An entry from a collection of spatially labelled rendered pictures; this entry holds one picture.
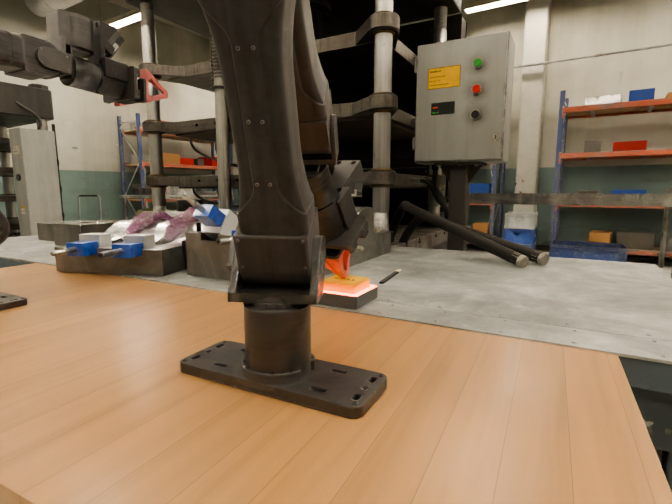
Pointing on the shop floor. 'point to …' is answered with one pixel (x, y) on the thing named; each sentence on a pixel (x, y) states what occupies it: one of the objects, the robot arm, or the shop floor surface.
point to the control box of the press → (463, 114)
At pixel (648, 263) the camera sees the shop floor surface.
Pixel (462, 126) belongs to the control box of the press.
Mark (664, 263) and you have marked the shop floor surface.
